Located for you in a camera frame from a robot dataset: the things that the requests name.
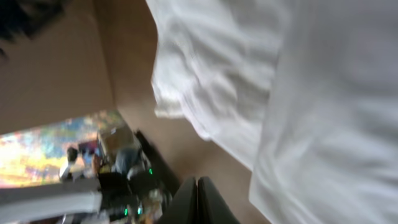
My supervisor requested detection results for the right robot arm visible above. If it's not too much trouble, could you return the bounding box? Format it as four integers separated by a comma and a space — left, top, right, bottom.
1, 172, 238, 224

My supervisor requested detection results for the dark garment right side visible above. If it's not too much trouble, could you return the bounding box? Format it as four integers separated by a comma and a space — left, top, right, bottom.
1, 0, 70, 44

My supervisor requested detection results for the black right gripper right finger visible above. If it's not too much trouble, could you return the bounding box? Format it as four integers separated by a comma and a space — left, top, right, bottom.
197, 177, 240, 224

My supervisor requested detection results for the white t-shirt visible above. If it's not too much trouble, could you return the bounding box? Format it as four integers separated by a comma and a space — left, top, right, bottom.
147, 0, 397, 223

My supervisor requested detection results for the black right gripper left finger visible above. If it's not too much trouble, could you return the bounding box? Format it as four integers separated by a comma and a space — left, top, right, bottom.
156, 177, 197, 224

